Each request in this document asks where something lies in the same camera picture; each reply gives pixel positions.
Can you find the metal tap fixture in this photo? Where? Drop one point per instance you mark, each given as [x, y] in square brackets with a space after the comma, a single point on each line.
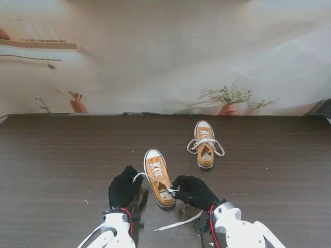
[45, 107]

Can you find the white shoelace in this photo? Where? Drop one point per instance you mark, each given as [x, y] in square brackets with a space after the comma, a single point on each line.
[204, 141]

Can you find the metal wall rail with hook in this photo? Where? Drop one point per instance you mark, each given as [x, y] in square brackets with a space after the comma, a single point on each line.
[26, 57]

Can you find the yellow canvas sneaker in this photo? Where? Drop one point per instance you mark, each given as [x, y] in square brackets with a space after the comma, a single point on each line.
[200, 161]
[153, 154]

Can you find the wooden wall shelf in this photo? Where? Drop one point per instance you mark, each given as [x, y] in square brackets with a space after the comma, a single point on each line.
[38, 44]

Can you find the orange sneaker with laces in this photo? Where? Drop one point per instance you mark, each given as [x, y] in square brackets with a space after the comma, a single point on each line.
[156, 169]

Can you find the green plant in terracotta pot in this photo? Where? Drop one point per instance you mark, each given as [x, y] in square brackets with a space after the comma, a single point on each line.
[230, 108]

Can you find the terracotta pot with wooden utensils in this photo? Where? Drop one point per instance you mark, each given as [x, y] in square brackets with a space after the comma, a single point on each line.
[78, 107]

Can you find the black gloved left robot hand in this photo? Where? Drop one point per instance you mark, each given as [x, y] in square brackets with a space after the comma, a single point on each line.
[121, 191]

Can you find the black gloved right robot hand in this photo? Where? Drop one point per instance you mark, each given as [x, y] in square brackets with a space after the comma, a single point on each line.
[199, 193]

